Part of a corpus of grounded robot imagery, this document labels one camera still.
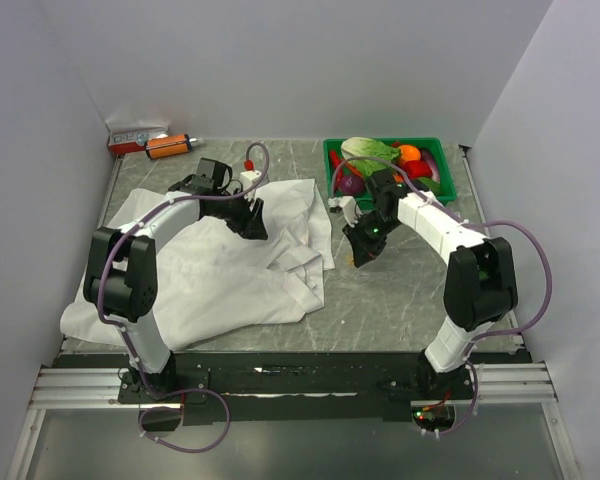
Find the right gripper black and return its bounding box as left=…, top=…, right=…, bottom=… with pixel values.
left=343, top=211, right=403, bottom=268

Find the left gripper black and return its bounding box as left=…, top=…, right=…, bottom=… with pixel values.
left=209, top=186, right=269, bottom=241

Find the white garment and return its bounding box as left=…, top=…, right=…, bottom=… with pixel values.
left=59, top=177, right=337, bottom=351

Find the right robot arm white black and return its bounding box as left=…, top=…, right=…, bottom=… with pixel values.
left=329, top=170, right=518, bottom=399

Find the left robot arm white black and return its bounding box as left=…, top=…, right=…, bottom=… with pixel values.
left=83, top=158, right=268, bottom=402

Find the toy purple onion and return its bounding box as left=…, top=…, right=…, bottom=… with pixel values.
left=337, top=174, right=366, bottom=197

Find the toy green bell pepper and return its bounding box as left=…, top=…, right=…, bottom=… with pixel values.
left=414, top=177, right=443, bottom=196

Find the toy red bell pepper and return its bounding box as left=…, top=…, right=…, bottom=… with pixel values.
left=399, top=160, right=433, bottom=179

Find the toy red chili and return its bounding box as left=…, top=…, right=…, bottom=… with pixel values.
left=329, top=150, right=342, bottom=189

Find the green plastic basket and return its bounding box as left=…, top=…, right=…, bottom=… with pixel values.
left=323, top=137, right=456, bottom=211

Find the toy cabbage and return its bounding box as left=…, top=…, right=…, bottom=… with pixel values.
left=341, top=137, right=400, bottom=178

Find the toy orange fruit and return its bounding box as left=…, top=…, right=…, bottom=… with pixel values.
left=398, top=144, right=422, bottom=165

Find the toy purple eggplant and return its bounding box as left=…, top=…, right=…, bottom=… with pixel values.
left=420, top=148, right=440, bottom=183

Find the orange cylinder tool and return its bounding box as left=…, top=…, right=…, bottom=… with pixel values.
left=145, top=134, right=200, bottom=160

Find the red white carton box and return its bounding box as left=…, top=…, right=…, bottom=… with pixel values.
left=107, top=120, right=169, bottom=156

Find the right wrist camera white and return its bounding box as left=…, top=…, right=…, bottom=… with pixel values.
left=328, top=196, right=363, bottom=227

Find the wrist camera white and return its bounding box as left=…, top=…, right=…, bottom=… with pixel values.
left=238, top=160, right=268, bottom=191
left=328, top=196, right=363, bottom=227

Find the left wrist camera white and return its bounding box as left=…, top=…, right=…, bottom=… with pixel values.
left=238, top=160, right=268, bottom=191

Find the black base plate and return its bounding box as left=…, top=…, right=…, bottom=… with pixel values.
left=50, top=350, right=533, bottom=432

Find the aluminium rail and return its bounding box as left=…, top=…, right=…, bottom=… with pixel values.
left=29, top=364, right=558, bottom=410

